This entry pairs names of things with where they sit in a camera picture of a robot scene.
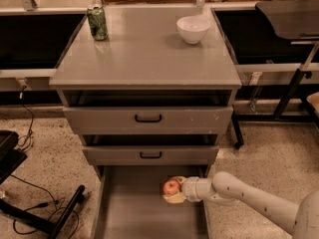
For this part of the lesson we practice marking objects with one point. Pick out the white bowl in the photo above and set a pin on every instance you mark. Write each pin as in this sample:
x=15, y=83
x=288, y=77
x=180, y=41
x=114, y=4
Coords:
x=192, y=29

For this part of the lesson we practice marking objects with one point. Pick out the bottom grey drawer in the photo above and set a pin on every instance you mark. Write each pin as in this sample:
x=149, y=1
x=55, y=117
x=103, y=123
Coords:
x=131, y=205

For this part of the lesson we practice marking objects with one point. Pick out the black chair base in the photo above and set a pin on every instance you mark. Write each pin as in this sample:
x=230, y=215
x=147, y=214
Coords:
x=40, y=210

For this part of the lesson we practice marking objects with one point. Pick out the green soda can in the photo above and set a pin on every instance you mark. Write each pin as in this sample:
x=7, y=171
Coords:
x=97, y=22

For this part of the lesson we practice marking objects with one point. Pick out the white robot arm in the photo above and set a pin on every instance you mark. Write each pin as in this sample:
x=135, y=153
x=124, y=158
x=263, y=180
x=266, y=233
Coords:
x=301, y=221

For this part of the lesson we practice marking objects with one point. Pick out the red apple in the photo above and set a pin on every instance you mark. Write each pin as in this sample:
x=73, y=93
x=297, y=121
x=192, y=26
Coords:
x=171, y=187

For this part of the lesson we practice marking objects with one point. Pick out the middle grey drawer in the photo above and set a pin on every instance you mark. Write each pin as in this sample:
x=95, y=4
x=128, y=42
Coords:
x=151, y=149

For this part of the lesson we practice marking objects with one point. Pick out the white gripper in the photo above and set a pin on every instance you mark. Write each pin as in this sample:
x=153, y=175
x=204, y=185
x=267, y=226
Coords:
x=191, y=188

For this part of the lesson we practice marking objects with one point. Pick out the grey drawer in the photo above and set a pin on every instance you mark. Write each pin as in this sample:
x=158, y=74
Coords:
x=151, y=149
x=131, y=205
x=148, y=120

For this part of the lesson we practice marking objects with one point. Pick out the top grey drawer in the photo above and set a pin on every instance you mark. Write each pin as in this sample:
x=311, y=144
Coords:
x=148, y=120

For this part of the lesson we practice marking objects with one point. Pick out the grey drawer cabinet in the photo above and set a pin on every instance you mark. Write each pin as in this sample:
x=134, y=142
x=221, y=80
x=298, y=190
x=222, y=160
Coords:
x=146, y=63

